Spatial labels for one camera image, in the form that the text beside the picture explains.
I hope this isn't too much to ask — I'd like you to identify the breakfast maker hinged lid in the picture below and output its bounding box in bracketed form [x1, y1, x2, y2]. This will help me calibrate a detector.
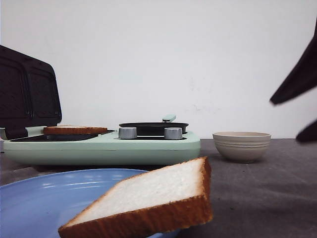
[0, 46, 62, 139]

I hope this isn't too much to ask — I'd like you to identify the white bread slice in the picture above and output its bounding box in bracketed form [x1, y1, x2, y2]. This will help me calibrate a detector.
[58, 157, 213, 238]
[43, 125, 108, 135]

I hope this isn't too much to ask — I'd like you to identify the left silver control knob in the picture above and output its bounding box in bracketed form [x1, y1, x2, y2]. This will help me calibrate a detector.
[118, 127, 137, 139]

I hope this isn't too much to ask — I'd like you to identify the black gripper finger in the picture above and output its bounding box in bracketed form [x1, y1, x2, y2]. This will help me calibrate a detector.
[296, 121, 317, 143]
[270, 31, 317, 105]

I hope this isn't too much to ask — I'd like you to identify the black frying pan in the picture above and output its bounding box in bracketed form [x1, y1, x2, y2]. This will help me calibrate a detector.
[119, 114, 189, 136]

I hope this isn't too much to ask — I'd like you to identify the silver control knob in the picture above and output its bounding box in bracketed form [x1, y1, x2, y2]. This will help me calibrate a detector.
[164, 127, 183, 140]
[118, 127, 137, 139]

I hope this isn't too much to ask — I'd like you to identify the right silver control knob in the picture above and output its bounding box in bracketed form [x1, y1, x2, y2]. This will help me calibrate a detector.
[164, 127, 183, 140]

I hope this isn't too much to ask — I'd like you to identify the beige ribbed bowl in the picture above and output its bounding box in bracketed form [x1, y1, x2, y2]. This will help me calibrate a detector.
[212, 131, 271, 163]

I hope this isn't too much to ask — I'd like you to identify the mint green breakfast maker base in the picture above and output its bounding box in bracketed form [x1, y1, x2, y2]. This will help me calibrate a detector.
[1, 128, 201, 166]

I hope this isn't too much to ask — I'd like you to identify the blue plate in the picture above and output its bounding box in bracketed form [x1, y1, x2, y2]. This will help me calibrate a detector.
[0, 169, 142, 238]

